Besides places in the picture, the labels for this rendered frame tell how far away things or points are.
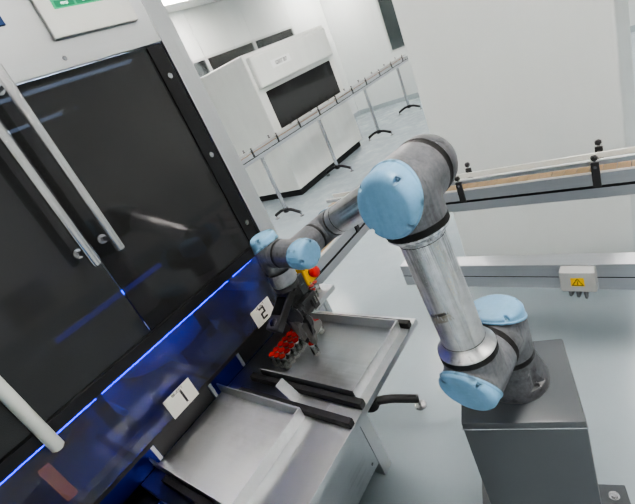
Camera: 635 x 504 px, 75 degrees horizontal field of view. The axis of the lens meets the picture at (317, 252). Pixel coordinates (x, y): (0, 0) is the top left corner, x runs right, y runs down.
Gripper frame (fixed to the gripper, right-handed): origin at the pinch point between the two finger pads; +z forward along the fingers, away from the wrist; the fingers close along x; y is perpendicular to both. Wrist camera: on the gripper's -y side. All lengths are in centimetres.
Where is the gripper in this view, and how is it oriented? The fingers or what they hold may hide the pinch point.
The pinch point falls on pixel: (309, 342)
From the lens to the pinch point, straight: 122.8
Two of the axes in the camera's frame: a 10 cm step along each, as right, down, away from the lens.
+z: 3.8, 8.3, 4.0
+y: 5.4, -5.5, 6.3
